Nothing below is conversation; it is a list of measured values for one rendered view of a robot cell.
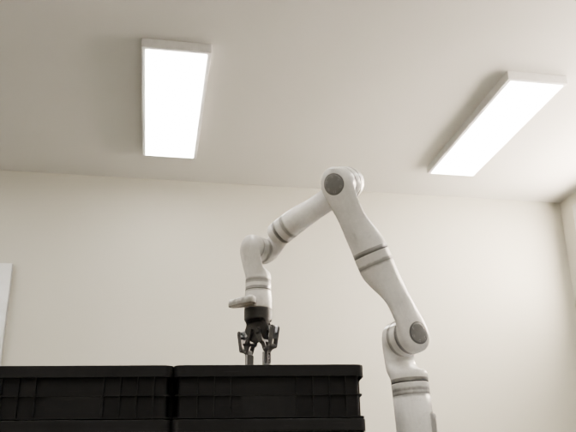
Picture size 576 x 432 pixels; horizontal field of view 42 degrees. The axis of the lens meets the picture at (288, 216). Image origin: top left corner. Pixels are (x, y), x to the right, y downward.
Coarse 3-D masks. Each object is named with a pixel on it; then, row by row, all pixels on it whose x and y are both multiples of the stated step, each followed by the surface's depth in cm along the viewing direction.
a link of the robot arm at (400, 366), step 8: (384, 328) 189; (392, 328) 186; (384, 336) 187; (392, 336) 185; (384, 344) 187; (392, 344) 185; (384, 352) 187; (392, 352) 186; (400, 352) 185; (392, 360) 186; (400, 360) 187; (408, 360) 188; (392, 368) 184; (400, 368) 183; (408, 368) 182; (416, 368) 183; (392, 376) 183; (400, 376) 181; (408, 376) 180; (416, 376) 180; (424, 376) 181; (392, 384) 184
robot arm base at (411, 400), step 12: (396, 384) 181; (408, 384) 179; (420, 384) 180; (396, 396) 180; (408, 396) 178; (420, 396) 178; (396, 408) 180; (408, 408) 178; (420, 408) 177; (396, 420) 180; (408, 420) 177; (420, 420) 176; (432, 420) 178
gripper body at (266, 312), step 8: (248, 312) 198; (256, 312) 197; (264, 312) 197; (248, 320) 198; (256, 320) 198; (264, 320) 197; (248, 328) 200; (264, 328) 196; (256, 336) 197; (264, 336) 196
